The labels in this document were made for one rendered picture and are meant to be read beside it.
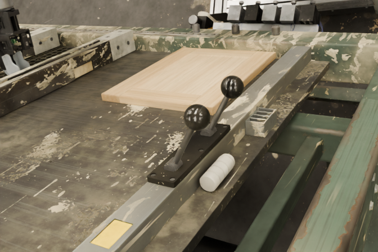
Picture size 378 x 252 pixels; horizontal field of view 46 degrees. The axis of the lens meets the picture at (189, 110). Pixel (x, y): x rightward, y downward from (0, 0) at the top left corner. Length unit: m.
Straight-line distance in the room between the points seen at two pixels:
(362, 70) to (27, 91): 0.88
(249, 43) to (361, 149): 0.69
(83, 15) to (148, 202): 2.47
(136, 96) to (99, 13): 1.91
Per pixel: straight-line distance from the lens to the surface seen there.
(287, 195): 0.79
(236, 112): 0.87
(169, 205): 0.65
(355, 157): 0.70
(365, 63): 1.25
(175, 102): 1.00
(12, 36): 1.31
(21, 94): 1.20
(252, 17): 1.51
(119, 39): 1.47
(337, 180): 0.64
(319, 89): 1.99
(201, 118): 0.60
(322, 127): 0.97
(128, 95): 1.08
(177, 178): 0.66
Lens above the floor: 2.08
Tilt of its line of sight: 60 degrees down
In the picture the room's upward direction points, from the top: 69 degrees counter-clockwise
